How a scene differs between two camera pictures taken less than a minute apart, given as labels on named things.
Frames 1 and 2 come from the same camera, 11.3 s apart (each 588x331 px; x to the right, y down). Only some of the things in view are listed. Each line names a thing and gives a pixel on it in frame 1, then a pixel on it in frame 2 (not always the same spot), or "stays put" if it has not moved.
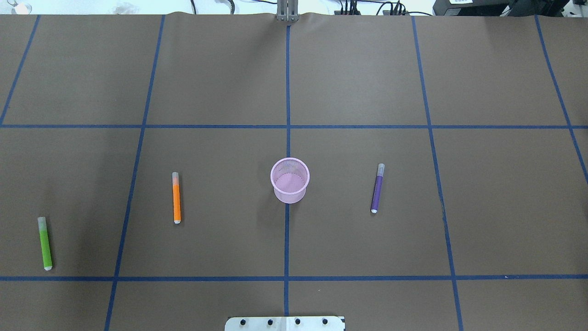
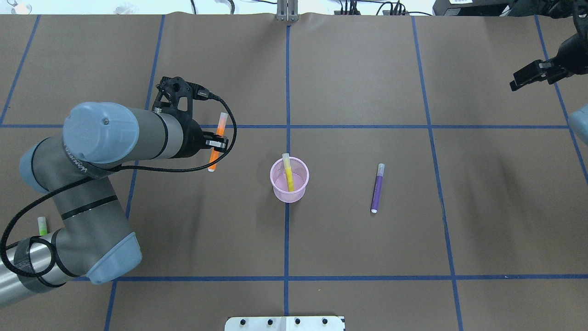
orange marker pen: [176, 198] -> [221, 129]
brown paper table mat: [480, 122] stays put
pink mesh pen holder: [289, 178] stays put
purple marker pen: [377, 189] stays put
